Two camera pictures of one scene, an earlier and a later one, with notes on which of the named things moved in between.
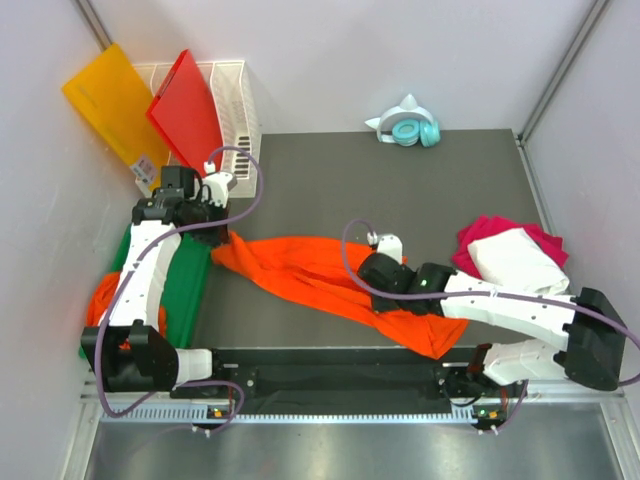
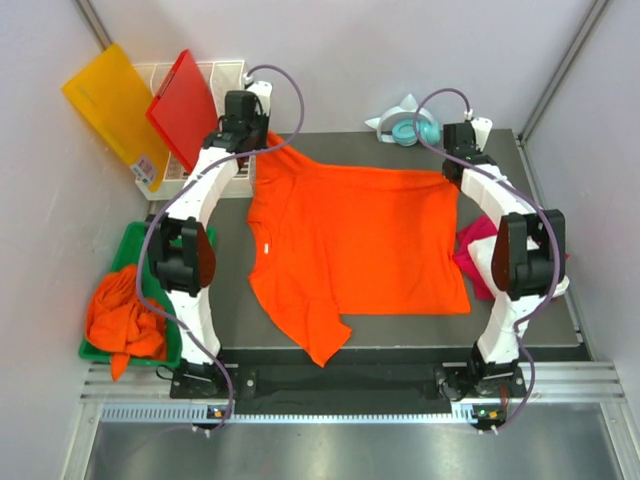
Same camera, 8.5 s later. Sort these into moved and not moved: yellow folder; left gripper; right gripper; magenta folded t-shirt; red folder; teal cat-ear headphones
Moved: left gripper; right gripper
Not moved: magenta folded t-shirt; red folder; yellow folder; teal cat-ear headphones
